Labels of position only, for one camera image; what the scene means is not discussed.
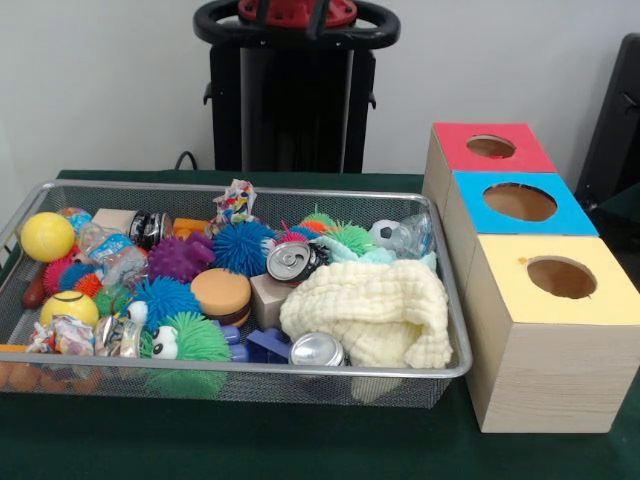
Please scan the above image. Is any black crushed soda can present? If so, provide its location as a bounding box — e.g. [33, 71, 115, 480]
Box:
[265, 241, 334, 284]

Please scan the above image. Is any cream waffle cloth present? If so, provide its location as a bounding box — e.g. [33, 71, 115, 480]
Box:
[278, 261, 455, 370]

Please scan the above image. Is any shallow clear mesh bin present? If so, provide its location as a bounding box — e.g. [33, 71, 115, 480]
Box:
[0, 179, 475, 410]

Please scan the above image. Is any wooden box with three holes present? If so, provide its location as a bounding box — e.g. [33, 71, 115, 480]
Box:
[422, 121, 640, 434]

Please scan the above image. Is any small black white soccer ball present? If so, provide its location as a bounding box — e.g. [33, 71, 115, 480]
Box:
[368, 219, 403, 250]

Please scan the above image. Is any purple spiky ball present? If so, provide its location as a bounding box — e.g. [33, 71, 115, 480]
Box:
[147, 232, 217, 285]

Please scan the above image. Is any toy hamburger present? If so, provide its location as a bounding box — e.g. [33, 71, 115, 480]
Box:
[190, 268, 253, 330]

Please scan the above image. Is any blue fuzzy toy with eyes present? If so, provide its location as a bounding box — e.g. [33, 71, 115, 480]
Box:
[124, 276, 204, 331]

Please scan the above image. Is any plain yellow ball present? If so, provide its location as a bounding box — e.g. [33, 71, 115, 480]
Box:
[19, 211, 76, 263]

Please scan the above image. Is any black upright panel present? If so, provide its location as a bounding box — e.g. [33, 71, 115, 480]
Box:
[574, 33, 640, 201]

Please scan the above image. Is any silver crushed can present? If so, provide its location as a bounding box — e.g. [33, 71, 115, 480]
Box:
[288, 333, 347, 368]

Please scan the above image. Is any green fuzzy toy with eyes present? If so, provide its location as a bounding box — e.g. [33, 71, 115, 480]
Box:
[139, 312, 231, 362]

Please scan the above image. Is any yellow smiley face ball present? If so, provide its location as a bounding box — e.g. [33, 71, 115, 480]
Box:
[38, 290, 100, 329]

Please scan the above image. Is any dark green side table cloth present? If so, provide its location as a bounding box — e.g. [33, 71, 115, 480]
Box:
[597, 180, 640, 246]

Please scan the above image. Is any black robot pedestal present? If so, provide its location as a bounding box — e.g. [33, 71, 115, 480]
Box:
[192, 0, 401, 175]

